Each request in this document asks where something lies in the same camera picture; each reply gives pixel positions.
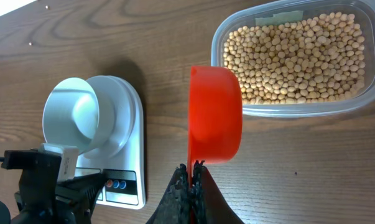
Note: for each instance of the white digital kitchen scale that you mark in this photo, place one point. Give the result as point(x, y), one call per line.
point(121, 157)

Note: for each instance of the grey plastic bowl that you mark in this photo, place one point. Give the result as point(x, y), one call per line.
point(76, 114)

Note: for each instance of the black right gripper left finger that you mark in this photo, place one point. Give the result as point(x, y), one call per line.
point(174, 207)

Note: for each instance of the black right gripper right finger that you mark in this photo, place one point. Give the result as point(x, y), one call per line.
point(209, 205)

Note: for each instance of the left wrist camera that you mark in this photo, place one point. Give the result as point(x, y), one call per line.
point(57, 158)

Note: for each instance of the red plastic measuring scoop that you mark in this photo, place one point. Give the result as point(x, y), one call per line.
point(214, 117)

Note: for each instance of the clear plastic container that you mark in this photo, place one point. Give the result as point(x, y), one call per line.
point(279, 12)

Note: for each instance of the pile of soybeans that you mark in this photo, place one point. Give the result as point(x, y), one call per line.
point(317, 60)

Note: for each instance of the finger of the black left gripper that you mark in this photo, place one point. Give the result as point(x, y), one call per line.
point(81, 193)

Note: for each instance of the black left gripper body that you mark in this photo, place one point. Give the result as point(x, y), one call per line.
point(41, 199)

